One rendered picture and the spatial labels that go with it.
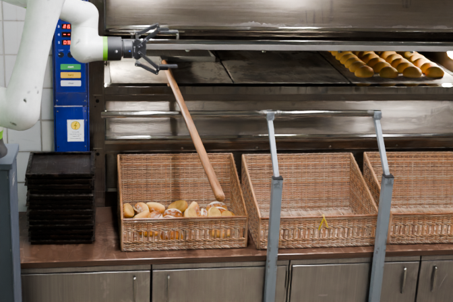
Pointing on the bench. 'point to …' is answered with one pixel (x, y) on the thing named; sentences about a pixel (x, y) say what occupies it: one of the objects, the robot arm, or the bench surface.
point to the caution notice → (75, 131)
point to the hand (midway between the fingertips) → (174, 48)
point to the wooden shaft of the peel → (195, 138)
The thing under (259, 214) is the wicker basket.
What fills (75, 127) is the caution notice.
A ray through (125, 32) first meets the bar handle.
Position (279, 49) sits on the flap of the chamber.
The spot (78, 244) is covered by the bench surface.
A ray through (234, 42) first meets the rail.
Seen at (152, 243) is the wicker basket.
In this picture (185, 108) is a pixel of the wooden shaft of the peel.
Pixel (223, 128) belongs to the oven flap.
